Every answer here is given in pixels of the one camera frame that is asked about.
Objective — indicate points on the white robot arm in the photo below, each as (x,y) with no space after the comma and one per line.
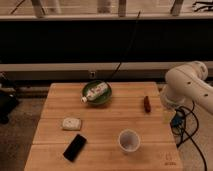
(187,81)

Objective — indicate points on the green bowl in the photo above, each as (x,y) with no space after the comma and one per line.
(102,99)

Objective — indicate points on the white soap bar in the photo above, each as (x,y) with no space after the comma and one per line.
(71,124)

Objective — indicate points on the wooden table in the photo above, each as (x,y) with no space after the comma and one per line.
(101,126)

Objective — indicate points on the black object at left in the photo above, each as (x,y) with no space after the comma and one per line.
(8,101)

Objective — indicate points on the brown oblong object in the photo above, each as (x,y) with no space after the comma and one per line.
(147,105)

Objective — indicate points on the white plastic bottle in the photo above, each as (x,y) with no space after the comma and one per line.
(92,92)

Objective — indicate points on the black smartphone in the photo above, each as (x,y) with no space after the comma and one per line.
(75,148)

